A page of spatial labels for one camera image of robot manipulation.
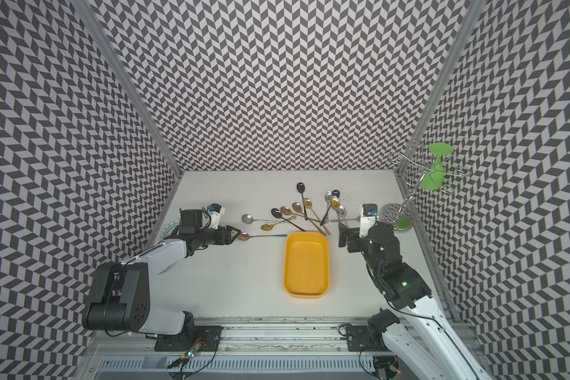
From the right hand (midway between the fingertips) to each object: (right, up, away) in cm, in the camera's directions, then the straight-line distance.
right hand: (355, 227), depth 73 cm
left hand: (-43, -5, +19) cm, 47 cm away
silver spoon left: (-39, -1, +29) cm, 49 cm away
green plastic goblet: (+26, +15, +2) cm, 30 cm away
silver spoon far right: (+8, -1, +28) cm, 29 cm away
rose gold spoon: (-18, +4, +32) cm, 37 cm away
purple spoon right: (-1, +11, +35) cm, 37 cm away
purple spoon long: (-16, +12, +39) cm, 44 cm away
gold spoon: (-13, +5, +33) cm, 36 cm away
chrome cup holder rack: (+38, +23, +35) cm, 56 cm away
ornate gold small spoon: (-30, -4, +26) cm, 40 cm away
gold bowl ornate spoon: (-1, +5, +33) cm, 33 cm away
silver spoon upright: (-4, +7, +34) cm, 35 cm away
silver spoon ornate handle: (+2, +2, +29) cm, 29 cm away
